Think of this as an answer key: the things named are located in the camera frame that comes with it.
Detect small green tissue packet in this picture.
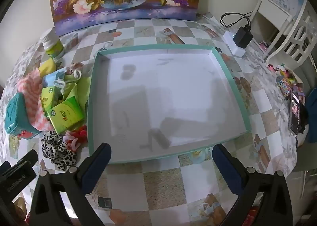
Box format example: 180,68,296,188
41,86,62,110

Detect blue face mask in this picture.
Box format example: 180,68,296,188
43,66,82,88

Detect black cable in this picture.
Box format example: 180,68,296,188
220,12,253,28

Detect checkered tablecloth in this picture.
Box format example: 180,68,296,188
0,13,312,226

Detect pink white scrunchie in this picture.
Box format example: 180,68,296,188
62,134,82,153

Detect stack of tape rolls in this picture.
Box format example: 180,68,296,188
276,75,293,96

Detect large green tissue packet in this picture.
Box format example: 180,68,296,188
47,96,84,135

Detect red scrunchie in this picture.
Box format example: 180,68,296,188
71,124,89,145

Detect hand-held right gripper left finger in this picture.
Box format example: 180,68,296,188
30,142,112,226

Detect yellow sponge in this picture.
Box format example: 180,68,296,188
39,58,58,78

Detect dark blue cloth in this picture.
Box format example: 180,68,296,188
306,97,317,142

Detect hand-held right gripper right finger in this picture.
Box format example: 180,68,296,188
212,144,294,226

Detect white chair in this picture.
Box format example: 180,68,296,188
250,0,317,70

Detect black printed box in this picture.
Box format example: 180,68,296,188
288,91,309,136

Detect white power strip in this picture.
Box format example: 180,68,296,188
223,30,247,57

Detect black charger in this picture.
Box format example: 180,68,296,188
233,24,253,49

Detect pile of colourful toys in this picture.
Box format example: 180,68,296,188
267,64,304,85

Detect pink white knitted cloth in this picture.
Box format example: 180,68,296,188
17,70,53,132

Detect transparent glass tray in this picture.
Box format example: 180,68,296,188
87,44,251,165

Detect white lidded jar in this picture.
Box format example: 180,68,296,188
40,36,65,63

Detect teal plastic box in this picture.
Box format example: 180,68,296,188
5,92,41,140

